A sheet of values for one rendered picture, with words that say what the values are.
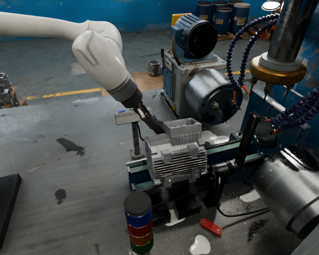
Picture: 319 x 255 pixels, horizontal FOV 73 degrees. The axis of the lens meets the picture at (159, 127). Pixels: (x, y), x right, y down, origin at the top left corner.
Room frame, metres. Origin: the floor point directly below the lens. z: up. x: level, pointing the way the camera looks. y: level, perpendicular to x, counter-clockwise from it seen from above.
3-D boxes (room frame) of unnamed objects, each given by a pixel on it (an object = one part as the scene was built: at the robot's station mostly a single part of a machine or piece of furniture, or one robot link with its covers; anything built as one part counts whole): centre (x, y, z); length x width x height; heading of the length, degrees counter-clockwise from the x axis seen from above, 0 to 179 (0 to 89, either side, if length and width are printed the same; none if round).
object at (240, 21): (5.80, -1.51, 0.37); 1.20 x 0.80 x 0.74; 100
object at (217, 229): (0.41, -0.20, 0.81); 0.09 x 0.03 x 0.02; 55
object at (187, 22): (1.31, -0.15, 1.16); 0.33 x 0.26 x 0.42; 18
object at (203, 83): (1.05, -0.27, 1.04); 0.37 x 0.25 x 0.25; 18
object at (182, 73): (1.28, -0.19, 0.99); 0.35 x 0.31 x 0.37; 18
